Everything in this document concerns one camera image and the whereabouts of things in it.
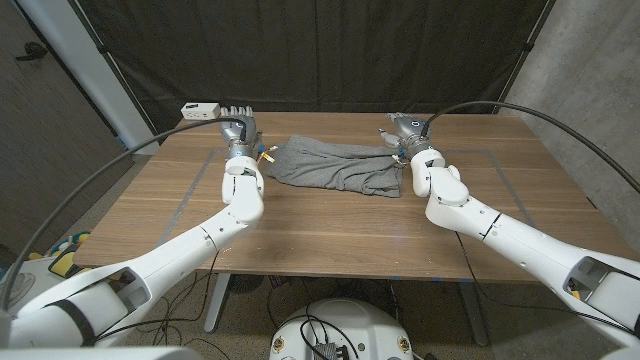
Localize grey table leg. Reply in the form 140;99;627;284
203;272;232;334
457;282;490;347

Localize yellow and black object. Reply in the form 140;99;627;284
47;249;94;280

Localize black backdrop stand pole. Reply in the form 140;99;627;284
67;0;161;146
492;0;557;115

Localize white door frame pillar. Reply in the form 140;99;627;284
17;0;160;156

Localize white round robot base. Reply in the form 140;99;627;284
268;297;415;360

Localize tangled black floor cables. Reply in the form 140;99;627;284
132;272;274;360

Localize black door handle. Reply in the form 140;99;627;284
14;41;49;62

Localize grey fabric shorts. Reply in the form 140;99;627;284
264;133;407;199

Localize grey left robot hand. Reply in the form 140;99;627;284
219;105;264;161

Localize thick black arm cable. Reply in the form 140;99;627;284
0;117;249;311
422;100;640;194

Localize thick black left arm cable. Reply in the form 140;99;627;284
0;117;249;311

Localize white power strip box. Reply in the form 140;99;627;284
180;102;221;122

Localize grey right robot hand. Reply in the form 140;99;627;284
378;112;436;162

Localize black backdrop curtain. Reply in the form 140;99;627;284
74;0;556;144

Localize colourful plush toy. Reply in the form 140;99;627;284
28;229;94;261

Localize white robot torso shell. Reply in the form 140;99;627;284
0;346;201;360

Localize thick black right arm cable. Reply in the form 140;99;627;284
422;100;640;194

